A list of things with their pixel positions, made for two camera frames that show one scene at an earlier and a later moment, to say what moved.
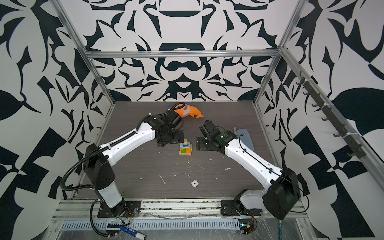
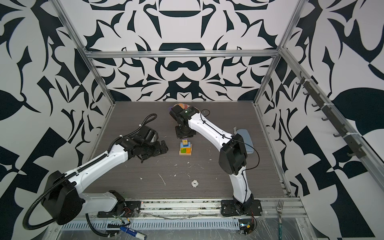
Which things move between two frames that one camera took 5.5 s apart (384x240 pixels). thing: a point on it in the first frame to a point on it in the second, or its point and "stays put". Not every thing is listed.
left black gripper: x=179 y=139 to x=158 y=149
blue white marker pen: x=136 y=233 stays put
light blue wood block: x=182 y=146 stays put
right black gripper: x=200 y=144 to x=179 y=135
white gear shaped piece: x=194 y=183 stays put
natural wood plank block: x=181 y=153 stays put
